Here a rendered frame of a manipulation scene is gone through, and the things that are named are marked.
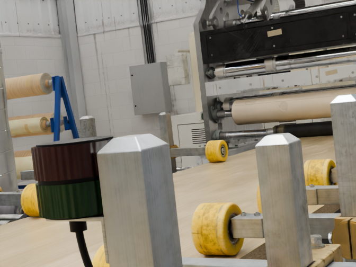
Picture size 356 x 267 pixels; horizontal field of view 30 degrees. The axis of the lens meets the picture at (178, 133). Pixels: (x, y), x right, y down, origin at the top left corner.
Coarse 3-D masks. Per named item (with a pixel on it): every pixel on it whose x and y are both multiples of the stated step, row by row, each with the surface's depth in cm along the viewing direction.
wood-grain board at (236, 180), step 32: (192, 192) 172; (224, 192) 166; (256, 192) 160; (32, 224) 150; (64, 224) 145; (96, 224) 141; (0, 256) 119; (32, 256) 116; (64, 256) 113; (192, 256) 103; (224, 256) 101; (256, 256) 104
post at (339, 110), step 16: (352, 96) 85; (336, 112) 85; (352, 112) 84; (336, 128) 86; (352, 128) 85; (336, 144) 86; (352, 144) 85; (336, 160) 86; (352, 160) 85; (352, 176) 85; (352, 192) 85; (352, 208) 86
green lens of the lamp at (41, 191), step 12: (96, 180) 43; (48, 192) 43; (60, 192) 43; (72, 192) 43; (84, 192) 43; (96, 192) 43; (48, 204) 44; (60, 204) 43; (72, 204) 43; (84, 204) 43; (96, 204) 43; (48, 216) 44; (60, 216) 43; (72, 216) 43; (84, 216) 43
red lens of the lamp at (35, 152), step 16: (80, 144) 43; (96, 144) 43; (32, 160) 45; (48, 160) 43; (64, 160) 43; (80, 160) 43; (96, 160) 43; (48, 176) 43; (64, 176) 43; (80, 176) 43
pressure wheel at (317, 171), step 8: (312, 160) 145; (320, 160) 144; (328, 160) 143; (304, 168) 144; (312, 168) 143; (320, 168) 142; (328, 168) 142; (312, 176) 142; (320, 176) 141; (328, 176) 142; (320, 184) 142; (328, 184) 141; (336, 184) 146
